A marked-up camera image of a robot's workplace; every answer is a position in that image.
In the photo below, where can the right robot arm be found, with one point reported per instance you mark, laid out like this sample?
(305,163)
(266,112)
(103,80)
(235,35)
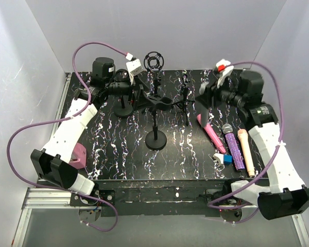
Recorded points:
(277,191)

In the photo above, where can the pink plastic block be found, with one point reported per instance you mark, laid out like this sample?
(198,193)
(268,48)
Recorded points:
(79,156)

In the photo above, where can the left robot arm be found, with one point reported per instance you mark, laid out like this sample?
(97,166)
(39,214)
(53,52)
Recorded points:
(52,162)

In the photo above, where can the white and blue block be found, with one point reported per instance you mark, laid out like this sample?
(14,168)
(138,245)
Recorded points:
(222,158)

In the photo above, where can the purple glitter microphone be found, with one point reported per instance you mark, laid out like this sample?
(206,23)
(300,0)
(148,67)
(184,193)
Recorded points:
(233,147)

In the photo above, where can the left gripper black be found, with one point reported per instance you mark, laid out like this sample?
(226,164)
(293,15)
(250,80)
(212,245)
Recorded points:
(139,101)

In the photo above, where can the black tripod stand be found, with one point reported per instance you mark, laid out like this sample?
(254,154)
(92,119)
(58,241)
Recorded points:
(153,63)
(184,92)

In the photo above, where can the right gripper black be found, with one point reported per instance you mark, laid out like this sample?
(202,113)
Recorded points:
(212,91)

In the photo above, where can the beige peach microphone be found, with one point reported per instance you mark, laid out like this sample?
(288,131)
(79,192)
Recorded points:
(243,139)

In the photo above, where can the black round-base desk stand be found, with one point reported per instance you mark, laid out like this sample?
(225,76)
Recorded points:
(122,109)

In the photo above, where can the pink tall microphone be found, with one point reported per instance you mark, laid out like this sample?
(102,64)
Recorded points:
(212,135)

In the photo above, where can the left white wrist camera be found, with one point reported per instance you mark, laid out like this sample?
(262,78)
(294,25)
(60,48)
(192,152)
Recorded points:
(134,67)

